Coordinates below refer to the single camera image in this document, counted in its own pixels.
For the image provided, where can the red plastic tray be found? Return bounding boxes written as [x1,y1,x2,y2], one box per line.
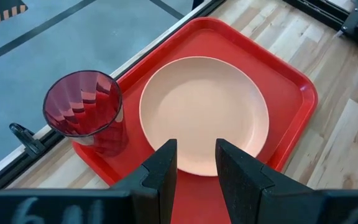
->
[72,17,319,224]

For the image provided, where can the red translucent plastic cup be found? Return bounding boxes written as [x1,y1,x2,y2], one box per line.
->
[42,70,129,157]

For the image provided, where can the pink round plate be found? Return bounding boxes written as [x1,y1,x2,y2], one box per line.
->
[139,55,270,177]

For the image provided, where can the black clamp mount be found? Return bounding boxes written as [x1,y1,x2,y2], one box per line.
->
[9,122,47,158]

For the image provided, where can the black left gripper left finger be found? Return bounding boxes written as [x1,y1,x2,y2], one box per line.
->
[0,138,178,224]

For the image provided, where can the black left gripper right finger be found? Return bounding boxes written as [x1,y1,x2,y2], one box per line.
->
[215,138,358,224]

